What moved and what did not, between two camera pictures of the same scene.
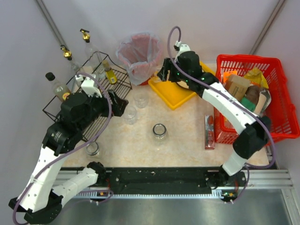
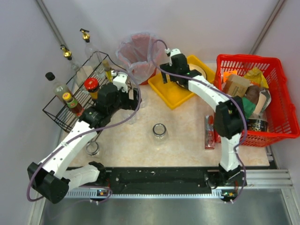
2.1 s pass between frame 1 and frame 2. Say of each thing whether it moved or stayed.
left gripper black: moved
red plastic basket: stayed
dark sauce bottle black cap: stayed
